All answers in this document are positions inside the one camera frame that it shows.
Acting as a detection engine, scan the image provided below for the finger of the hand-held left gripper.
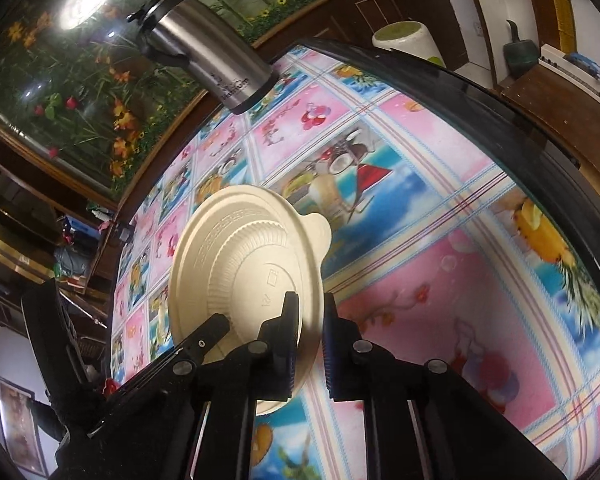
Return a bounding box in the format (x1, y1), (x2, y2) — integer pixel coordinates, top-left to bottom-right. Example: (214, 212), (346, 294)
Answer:
(21, 279), (100, 412)
(105, 314), (232, 412)

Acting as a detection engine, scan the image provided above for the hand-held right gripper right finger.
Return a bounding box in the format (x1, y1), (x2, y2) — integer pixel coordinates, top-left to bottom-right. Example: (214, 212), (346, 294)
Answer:
(322, 292), (572, 480)

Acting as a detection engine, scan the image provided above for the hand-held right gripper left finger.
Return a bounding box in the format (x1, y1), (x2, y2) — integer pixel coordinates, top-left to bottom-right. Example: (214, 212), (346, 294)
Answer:
(95, 292), (302, 480)

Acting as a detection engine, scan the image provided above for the beige ribbed plastic bowl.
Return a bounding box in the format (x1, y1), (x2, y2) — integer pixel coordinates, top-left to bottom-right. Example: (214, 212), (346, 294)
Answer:
(167, 185), (333, 416)

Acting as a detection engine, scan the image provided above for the printed fruit tablecloth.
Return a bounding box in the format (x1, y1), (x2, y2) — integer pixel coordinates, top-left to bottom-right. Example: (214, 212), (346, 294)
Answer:
(110, 45), (600, 480)

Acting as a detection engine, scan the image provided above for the glass display with artificial flowers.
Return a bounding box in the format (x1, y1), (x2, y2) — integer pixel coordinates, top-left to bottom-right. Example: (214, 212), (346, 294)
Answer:
(0, 0), (331, 201)

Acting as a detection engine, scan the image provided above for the stainless steel thermos jug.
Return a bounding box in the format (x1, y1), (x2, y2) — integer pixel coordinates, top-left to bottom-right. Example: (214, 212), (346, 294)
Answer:
(127, 0), (281, 116)

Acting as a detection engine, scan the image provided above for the white cylindrical bin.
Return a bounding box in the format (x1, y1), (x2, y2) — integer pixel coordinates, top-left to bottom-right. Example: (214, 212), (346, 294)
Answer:
(371, 20), (446, 68)

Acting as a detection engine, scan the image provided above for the dark green dustpan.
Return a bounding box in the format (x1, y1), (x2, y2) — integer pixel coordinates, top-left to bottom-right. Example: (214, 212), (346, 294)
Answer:
(502, 19), (540, 81)

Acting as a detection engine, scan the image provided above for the dark wooden cabinet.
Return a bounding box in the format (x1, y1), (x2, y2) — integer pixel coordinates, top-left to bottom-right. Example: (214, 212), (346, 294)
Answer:
(0, 0), (468, 281)

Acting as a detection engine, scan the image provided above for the framed wall picture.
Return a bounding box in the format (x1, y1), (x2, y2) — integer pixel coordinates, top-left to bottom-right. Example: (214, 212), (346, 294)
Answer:
(0, 374), (48, 478)

